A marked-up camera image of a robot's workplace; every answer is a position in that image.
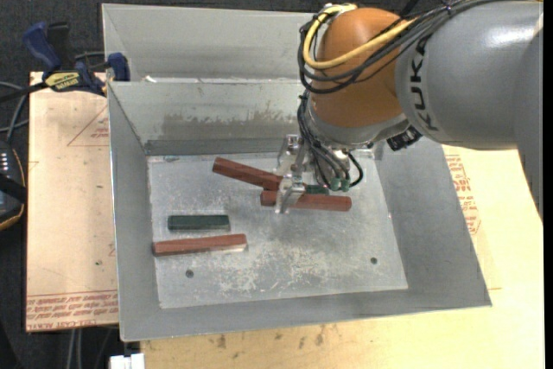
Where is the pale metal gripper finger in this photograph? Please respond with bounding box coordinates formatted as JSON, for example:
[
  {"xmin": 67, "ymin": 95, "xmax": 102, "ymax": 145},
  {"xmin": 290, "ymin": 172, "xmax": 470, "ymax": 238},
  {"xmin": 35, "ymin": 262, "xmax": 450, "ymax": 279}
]
[
  {"xmin": 287, "ymin": 178, "xmax": 305, "ymax": 209},
  {"xmin": 274, "ymin": 180, "xmax": 290, "ymax": 215}
]

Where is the grey metal bin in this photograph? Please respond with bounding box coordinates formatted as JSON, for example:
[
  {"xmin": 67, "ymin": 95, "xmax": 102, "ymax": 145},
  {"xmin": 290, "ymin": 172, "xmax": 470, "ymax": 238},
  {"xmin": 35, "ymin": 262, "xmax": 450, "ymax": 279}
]
[{"xmin": 101, "ymin": 3, "xmax": 493, "ymax": 343}]

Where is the red-brown flat block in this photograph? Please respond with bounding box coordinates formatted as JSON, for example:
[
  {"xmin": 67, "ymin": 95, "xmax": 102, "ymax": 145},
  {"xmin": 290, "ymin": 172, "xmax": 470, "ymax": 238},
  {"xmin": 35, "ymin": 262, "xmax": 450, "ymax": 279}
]
[
  {"xmin": 259, "ymin": 190, "xmax": 353, "ymax": 213},
  {"xmin": 211, "ymin": 156, "xmax": 284, "ymax": 192},
  {"xmin": 151, "ymin": 233, "xmax": 249, "ymax": 258}
]

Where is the brown cardboard board red print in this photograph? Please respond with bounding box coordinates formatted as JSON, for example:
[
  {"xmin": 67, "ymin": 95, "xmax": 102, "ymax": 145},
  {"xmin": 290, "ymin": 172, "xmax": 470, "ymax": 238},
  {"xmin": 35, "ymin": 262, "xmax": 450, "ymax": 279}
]
[{"xmin": 25, "ymin": 71, "xmax": 505, "ymax": 334}]

